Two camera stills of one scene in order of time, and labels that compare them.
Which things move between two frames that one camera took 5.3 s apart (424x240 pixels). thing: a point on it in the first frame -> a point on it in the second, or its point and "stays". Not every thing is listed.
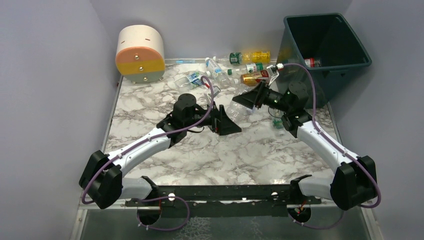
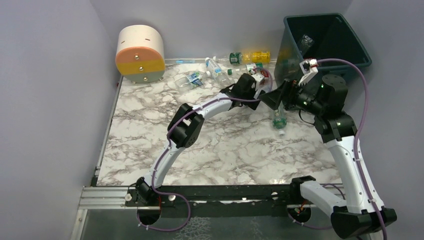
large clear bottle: [237, 112] -> [306, 42]
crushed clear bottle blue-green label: [191, 80] stays
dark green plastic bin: [325, 44] stays
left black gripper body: [215, 119] -> [250, 100]
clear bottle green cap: [250, 67] stays
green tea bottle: [278, 125] stays
